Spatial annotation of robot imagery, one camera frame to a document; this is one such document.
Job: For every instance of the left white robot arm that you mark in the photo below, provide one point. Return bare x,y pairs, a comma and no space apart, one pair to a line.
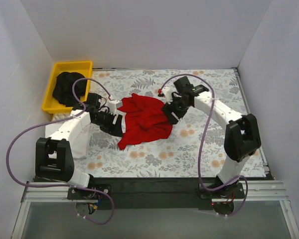
53,156

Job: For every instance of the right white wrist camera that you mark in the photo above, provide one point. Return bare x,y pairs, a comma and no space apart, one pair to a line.
166,92

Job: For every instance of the black crumpled t shirt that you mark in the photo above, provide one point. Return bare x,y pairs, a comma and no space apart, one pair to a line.
63,89

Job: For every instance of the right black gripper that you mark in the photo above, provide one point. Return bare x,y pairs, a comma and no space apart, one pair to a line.
171,113

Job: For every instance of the white folded t shirt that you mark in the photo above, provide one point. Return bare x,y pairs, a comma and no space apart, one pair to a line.
81,144

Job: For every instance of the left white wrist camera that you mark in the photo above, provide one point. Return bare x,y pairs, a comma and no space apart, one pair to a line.
114,105

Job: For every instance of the floral patterned table mat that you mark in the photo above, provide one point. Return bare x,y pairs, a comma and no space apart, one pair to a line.
193,148

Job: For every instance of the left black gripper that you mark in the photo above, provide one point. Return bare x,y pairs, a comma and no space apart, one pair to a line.
115,123

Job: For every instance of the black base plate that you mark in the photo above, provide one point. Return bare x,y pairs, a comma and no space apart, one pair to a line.
83,194
233,190

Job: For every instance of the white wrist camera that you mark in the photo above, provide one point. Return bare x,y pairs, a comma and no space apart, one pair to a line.
114,105
166,92

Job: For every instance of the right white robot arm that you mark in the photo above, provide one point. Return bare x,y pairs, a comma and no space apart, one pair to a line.
242,138

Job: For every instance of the red t shirt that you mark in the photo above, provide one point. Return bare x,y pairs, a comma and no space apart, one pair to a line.
144,120

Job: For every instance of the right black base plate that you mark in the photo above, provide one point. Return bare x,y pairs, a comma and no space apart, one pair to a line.
233,190

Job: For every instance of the aluminium frame rail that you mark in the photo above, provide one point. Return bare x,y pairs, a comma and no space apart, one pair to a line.
177,190

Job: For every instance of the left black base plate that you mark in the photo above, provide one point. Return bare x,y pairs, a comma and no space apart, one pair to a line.
83,194

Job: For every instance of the yellow plastic bin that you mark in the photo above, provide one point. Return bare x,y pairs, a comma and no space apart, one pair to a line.
50,104

